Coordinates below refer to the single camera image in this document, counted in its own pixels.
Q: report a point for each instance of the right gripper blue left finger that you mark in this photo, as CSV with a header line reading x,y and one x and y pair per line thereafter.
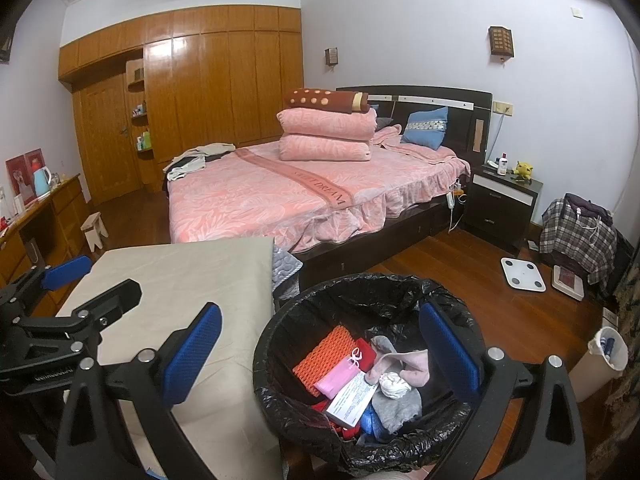
x,y
94,441

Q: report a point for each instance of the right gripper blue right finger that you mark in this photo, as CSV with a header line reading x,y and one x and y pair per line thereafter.
x,y
547,440

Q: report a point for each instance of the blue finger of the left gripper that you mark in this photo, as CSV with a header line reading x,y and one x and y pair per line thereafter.
x,y
56,277
108,307

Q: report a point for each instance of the pink plastic packet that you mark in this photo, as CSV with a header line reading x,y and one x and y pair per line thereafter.
x,y
336,379

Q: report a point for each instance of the grey sock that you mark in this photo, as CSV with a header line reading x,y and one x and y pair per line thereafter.
x,y
396,402

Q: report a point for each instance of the orange foam mesh sleeve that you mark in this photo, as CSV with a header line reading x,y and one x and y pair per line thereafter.
x,y
335,346

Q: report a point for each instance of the white wrapper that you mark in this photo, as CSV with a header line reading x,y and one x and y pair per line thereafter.
x,y
393,386

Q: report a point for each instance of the white blue medicine box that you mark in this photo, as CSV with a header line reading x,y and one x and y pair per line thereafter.
x,y
351,401

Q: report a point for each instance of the blue plastic wrapper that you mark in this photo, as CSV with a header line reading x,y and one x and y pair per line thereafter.
x,y
371,425

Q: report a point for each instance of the pink sock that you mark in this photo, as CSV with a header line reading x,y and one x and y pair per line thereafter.
x,y
415,370

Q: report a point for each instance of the red cloth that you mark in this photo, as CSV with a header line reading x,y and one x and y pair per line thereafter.
x,y
365,356

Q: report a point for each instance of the black-lined trash bin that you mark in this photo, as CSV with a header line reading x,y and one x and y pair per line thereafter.
x,y
382,309

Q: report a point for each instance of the wooden sideboard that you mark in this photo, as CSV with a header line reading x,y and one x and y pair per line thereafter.
x,y
47,234

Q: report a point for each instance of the small white stool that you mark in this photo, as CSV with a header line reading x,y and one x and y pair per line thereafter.
x,y
95,231

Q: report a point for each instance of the light blue kettle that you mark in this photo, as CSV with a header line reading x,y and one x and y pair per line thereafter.
x,y
42,178

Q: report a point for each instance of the small white waste bin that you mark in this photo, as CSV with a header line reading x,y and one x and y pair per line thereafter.
x,y
605,359

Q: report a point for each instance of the white bathroom scale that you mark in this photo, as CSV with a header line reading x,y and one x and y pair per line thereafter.
x,y
522,275

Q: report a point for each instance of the clothes pile on bed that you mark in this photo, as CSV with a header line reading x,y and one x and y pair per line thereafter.
x,y
195,159

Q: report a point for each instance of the pink covered bed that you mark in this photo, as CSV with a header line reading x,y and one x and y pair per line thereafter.
x,y
336,217

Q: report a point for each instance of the plaid bag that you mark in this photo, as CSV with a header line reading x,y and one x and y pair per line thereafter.
x,y
582,232

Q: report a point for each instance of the lower pink pillow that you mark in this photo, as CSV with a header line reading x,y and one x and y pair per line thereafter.
x,y
317,149

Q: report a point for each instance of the pink pillow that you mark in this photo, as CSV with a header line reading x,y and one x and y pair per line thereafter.
x,y
309,122
317,149

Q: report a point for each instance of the black nightstand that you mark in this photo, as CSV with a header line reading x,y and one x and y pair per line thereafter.
x,y
499,209

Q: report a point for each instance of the wooden wardrobe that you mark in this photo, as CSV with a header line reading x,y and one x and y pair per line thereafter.
x,y
147,89

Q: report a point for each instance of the yellow plush toy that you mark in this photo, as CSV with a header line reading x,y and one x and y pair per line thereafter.
x,y
523,171

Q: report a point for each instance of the white lotion bottle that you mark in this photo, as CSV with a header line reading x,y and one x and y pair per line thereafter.
x,y
502,169

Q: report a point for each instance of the upper pink pillow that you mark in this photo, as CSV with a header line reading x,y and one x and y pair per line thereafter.
x,y
309,122

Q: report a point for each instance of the brown dotted bolster pillow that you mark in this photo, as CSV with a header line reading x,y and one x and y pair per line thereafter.
x,y
336,101

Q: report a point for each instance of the blue cushion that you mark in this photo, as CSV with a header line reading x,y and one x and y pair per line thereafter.
x,y
426,128

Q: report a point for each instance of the black bed headboard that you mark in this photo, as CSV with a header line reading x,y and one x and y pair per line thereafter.
x,y
467,113

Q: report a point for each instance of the red photo frame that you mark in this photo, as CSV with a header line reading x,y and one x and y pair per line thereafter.
x,y
21,170

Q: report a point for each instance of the framed wall picture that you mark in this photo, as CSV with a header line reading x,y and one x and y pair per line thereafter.
x,y
6,46

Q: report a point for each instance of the left wall lamp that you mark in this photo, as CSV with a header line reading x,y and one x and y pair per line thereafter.
x,y
331,57

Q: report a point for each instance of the wall lamp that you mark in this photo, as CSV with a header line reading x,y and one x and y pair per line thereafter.
x,y
501,43
331,57

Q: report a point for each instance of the right wall lamp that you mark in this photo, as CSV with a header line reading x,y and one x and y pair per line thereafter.
x,y
501,43

